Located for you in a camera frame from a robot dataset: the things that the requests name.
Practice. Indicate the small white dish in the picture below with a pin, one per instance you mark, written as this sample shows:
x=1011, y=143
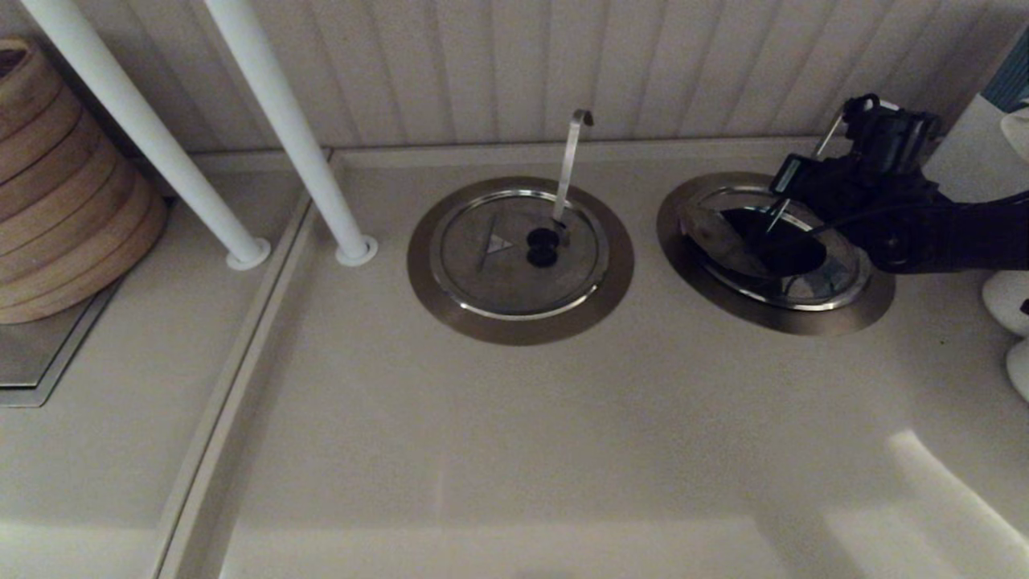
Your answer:
x=1019, y=137

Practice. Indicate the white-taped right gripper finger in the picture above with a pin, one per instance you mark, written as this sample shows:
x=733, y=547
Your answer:
x=789, y=173

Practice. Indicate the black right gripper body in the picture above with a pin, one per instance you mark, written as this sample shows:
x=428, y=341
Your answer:
x=852, y=201

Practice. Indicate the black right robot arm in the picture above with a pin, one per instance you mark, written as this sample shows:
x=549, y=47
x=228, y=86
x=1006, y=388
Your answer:
x=957, y=237

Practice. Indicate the shiny metal pot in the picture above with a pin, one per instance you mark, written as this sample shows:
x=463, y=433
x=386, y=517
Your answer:
x=836, y=277

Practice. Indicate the white round support pole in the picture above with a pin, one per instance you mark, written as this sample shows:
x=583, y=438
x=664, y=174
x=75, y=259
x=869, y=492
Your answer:
x=281, y=112
x=145, y=129

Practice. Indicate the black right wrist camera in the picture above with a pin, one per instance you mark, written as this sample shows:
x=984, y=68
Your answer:
x=892, y=137

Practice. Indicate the white box container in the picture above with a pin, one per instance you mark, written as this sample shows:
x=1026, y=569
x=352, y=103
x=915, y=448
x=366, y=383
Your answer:
x=977, y=153

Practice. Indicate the white round bowl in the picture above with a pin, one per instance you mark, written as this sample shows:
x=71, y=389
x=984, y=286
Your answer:
x=1005, y=301

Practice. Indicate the flat steel tray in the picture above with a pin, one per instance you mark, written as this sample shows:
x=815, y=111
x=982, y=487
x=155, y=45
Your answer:
x=40, y=354

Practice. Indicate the stacked bamboo steamer baskets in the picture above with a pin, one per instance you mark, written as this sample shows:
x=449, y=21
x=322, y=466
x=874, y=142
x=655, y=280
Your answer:
x=64, y=209

